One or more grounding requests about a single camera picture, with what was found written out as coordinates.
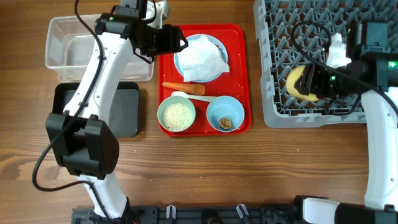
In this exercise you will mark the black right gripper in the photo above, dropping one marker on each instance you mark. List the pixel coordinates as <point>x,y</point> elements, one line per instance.
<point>311,83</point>

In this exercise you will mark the yellow cup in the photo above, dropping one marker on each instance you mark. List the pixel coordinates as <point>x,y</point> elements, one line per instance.
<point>291,79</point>

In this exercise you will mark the grey dishwasher rack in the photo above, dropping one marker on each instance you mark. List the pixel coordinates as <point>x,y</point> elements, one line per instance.
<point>274,21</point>

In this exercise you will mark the light blue bowl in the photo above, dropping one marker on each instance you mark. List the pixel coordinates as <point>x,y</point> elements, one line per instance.
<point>225,107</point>

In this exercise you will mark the green bowl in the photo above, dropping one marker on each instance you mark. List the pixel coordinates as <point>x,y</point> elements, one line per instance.
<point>172,100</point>

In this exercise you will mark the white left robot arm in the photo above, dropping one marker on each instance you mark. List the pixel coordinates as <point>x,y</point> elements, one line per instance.
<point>80,137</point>

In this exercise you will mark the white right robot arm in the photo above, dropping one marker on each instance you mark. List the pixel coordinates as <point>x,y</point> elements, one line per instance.
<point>366,42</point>

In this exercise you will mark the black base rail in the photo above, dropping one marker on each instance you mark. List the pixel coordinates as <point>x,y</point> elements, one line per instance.
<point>201,215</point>

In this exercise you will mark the black tray bin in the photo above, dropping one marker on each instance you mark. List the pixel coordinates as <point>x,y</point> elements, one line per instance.
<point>124,112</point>

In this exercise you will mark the clear plastic bin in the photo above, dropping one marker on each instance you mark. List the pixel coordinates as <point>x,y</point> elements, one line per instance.
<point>69,47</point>

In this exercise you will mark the red serving tray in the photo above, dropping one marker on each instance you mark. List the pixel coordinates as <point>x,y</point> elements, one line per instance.
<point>235,83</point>

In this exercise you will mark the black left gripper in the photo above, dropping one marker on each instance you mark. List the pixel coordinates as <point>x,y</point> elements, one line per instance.
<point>171,40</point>

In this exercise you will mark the white plastic spoon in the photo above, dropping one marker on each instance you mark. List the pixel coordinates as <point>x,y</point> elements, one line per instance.
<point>193,97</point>

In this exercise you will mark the white rice pile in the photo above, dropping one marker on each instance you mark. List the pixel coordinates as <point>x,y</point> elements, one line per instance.
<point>177,117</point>

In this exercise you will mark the orange carrot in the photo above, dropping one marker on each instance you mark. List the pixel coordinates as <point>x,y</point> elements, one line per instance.
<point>193,89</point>

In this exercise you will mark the brown food scrap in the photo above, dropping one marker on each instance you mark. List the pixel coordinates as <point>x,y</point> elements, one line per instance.
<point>225,124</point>

